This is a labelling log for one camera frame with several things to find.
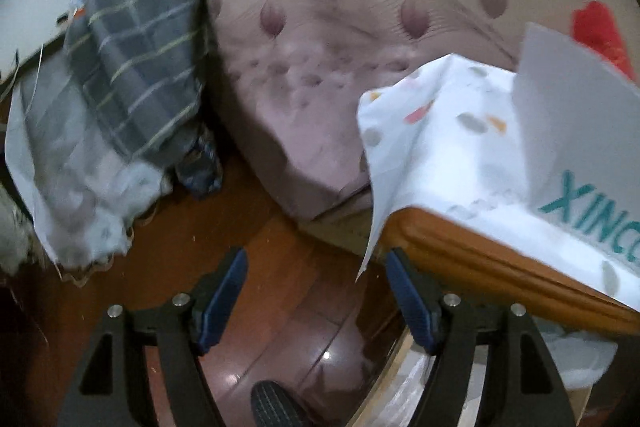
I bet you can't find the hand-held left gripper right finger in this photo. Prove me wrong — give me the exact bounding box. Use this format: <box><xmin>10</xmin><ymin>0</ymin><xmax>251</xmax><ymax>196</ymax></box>
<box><xmin>384</xmin><ymin>247</ymin><xmax>576</xmax><ymax>427</ymax></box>

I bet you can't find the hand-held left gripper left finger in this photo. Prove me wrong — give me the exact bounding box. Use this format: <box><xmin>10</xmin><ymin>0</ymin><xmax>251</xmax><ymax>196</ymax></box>
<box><xmin>57</xmin><ymin>247</ymin><xmax>249</xmax><ymax>427</ymax></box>

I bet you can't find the wooden drawer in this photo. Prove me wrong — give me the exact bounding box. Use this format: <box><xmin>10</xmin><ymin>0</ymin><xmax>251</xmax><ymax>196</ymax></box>
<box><xmin>345</xmin><ymin>322</ymin><xmax>621</xmax><ymax>427</ymax></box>

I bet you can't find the wooden nightstand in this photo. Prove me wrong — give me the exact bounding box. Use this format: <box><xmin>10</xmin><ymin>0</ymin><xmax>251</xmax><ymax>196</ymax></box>
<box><xmin>380</xmin><ymin>204</ymin><xmax>640</xmax><ymax>338</ymax></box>

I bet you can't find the black ribbed slipper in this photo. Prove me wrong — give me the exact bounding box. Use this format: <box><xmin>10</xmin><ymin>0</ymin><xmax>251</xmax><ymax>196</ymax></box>
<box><xmin>250</xmin><ymin>379</ymin><xmax>313</xmax><ymax>427</ymax></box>

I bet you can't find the blue patterned cloth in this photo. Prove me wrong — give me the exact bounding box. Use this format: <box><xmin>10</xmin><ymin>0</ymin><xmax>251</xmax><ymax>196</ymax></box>
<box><xmin>172</xmin><ymin>127</ymin><xmax>223</xmax><ymax>200</ymax></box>

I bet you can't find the white spotted cloth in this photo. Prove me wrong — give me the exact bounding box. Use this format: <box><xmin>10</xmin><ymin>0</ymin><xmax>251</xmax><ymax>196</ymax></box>
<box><xmin>355</xmin><ymin>53</ymin><xmax>640</xmax><ymax>313</ymax></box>

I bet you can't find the white folded cloth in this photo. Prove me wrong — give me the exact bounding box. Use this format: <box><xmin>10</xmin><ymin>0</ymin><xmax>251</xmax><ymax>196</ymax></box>
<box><xmin>542</xmin><ymin>329</ymin><xmax>621</xmax><ymax>390</ymax></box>

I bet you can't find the white floral cloth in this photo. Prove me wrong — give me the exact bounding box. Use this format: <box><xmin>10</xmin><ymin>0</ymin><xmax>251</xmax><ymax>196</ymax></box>
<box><xmin>5</xmin><ymin>52</ymin><xmax>173</xmax><ymax>283</ymax></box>

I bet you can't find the white shoe box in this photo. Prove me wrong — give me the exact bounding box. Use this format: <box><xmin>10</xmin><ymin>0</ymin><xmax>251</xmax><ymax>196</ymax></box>
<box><xmin>515</xmin><ymin>22</ymin><xmax>640</xmax><ymax>265</ymax></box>

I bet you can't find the grey plaid blanket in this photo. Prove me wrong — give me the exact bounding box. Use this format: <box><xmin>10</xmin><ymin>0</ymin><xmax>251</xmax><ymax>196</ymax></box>
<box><xmin>62</xmin><ymin>0</ymin><xmax>211</xmax><ymax>170</ymax></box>

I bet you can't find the red cloth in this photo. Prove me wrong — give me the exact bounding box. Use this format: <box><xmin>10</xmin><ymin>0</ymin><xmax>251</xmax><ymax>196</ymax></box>
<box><xmin>571</xmin><ymin>1</ymin><xmax>638</xmax><ymax>82</ymax></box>

